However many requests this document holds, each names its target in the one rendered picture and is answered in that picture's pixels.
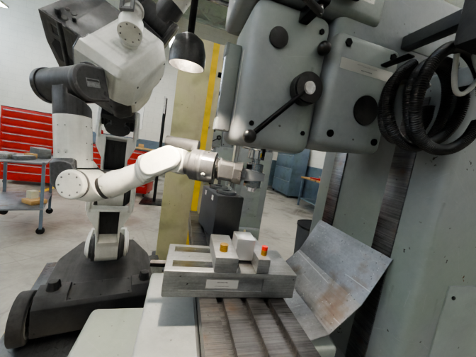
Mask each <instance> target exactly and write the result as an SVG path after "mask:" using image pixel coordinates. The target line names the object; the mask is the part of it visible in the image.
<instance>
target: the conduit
mask: <svg viewBox="0 0 476 357"><path fill-rule="evenodd" d="M457 53H460V57H462V59H463V60H464V61H465V62H466V64H467V65H468V66H469V67H468V68H469V69H470V71H471V73H472V77H473V78H474V79H473V80H475V79H476V72H475V70H474V68H473V65H472V60H471V55H472V53H469V52H466V51H464V50H461V49H459V48H457V47H455V45H454V40H453V41H450V42H447V43H444V44H442V46H440V47H439V48H437V49H436V50H435V51H434V52H433V53H432V54H431V55H430V56H429V58H427V59H425V60H423V61H422V62H420V63H419V62H418V61H417V59H412V58H414V57H415V56H414V55H411V54H409V53H408V54H405V55H402V56H401V57H398V58H395V59H392V60H390V61H388V62H385V63H383V64H381V65H380V66H382V67H386V68H387V67H391V66H393V65H395V64H399V63H400V62H404V61H406V60H409V61H408V62H405V63H404V64H403V65H402V66H400V67H399V68H398V69H397V70H396V71H395V73H394V74H393V75H392V76H391V77H390V78H389V79H388V80H387V82H386V84H385V86H384V87H383V89H382V92H381V96H380V100H379V102H378V103H379V104H378V105H379V106H378V114H377V115H378V116H377V117H378V125H379V130H380V133H381V135H382V136H383V137H384V138H385V139H386V140H387V141H388V142H390V143H392V144H395V145H397V146H398V147H400V149H403V150H405V151H408V152H420V151H422V150H424V151H425V152H427V153H429V154H433V155H439V156H440V155H441V156H442V155H448V154H453V153H456V152H459V151H461V150H462V149H465V148H466V147H467V146H468V145H470V144H471V143H472V142H473V141H474V140H475V139H476V120H471V121H470V123H469V125H468V127H467V128H466V130H465V131H464V133H463V134H462V135H461V136H460V137H459V138H458V139H456V140H455V141H453V142H451V143H448V144H440V143H442V142H444V141H446V140H447V139H448V138H449V137H450V136H451V135H452V134H454V132H455V131H456V130H457V129H458V128H459V125H460V124H461V123H462V122H463V120H464V118H465V115H466V113H467V111H468V109H469V108H468V107H469V105H470V100H471V99H470V98H471V92H470V93H468V94H466V95H464V96H461V97H459V96H457V97H456V98H457V99H456V100H457V102H456V106H455V110H454V111H453V113H452V116H451V117H450V120H449V121H448V122H447V120H448V117H449V115H450V114H449V113H450V111H451V107H452V103H453V102H452V101H453V95H454V94H453V91H452V88H451V71H452V64H453V58H451V57H448V55H450V54H457ZM434 72H435V73H436V74H437V76H438V77H439V80H440V83H441V91H442V92H441V101H440V105H439V110H438V113H437V114H438V115H437V117H436V119H435V122H434V124H433V126H432V128H431V129H430V130H429V132H428V134H426V131H425V130H426V129H427V127H428V126H429V124H430V123H431V120H432V118H433V116H434V115H433V114H434V110H435V108H434V107H436V106H433V105H429V106H424V108H422V107H423V106H422V105H423V100H424V98H425V97H424V96H425V93H426V90H427V89H428V88H430V87H431V83H429V82H430V80H431V78H432V76H433V74H434ZM403 79H408V80H407V83H406V86H405V88H404V95H403V104H402V105H403V106H402V107H403V108H402V109H403V110H402V111H403V112H402V113H403V114H402V115H403V122H404V123H403V124H404V126H405V127H404V128H405V130H406V131H405V132H406V134H405V135H403V134H402V133H401V132H400V129H399V128H398V126H397V123H396V120H395V116H394V102H395V94H396V92H397V89H398V86H399V85H400V83H401V81H402V80H403ZM422 109H423V110H422ZM422 111H423V112H422Z"/></svg>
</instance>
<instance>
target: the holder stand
mask: <svg viewBox="0 0 476 357"><path fill-rule="evenodd" d="M243 200H244V198H243V197H241V196H240V195H238V194H237V192H236V191H233V190H231V189H228V187H227V186H223V185H220V184H210V185H209V186H203V193H202V198H201V204H200V213H199V218H198V221H199V223H200V224H201V225H202V227H203V228H204V230H205V231H206V232H207V233H208V235H209V236H210V235H211V234H222V235H229V236H230V239H232V238H233V233H234V231H238V230H239V222H240V217H241V213H242V205H243Z"/></svg>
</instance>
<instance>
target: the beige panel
mask: <svg viewBox="0 0 476 357"><path fill-rule="evenodd" d="M201 40H202V41H203V43H204V47H205V55H206V58H205V69H204V72H202V73H190V72H184V71H181V70H179V69H178V74H177V80H176V92H175V98H174V109H173V115H172V121H171V132H170V136H174V137H182V138H186V139H191V140H198V141H200V149H201V150H205V151H211V147H212V142H213V133H214V130H213V122H214V118H215V114H216V109H217V100H218V94H219V90H220V80H221V78H218V77H217V74H218V72H222V66H223V59H222V58H223V53H224V48H225V45H221V44H217V43H215V42H210V41H207V40H203V39H201ZM203 186H206V183H205V184H203V182H202V181H196V180H191V179H189V178H188V177H187V175H186V174H185V175H183V174H175V173H173V172H170V171H169V172H166V173H165V179H164V190H163V196H162V203H161V214H160V220H159V231H158V237H157V248H156V251H152V255H158V257H159V260H166V258H167V254H168V251H169V245H170V244H186V245H189V236H188V218H189V212H190V211H197V212H198V214H199V213H200V204H201V198H202V193H203Z"/></svg>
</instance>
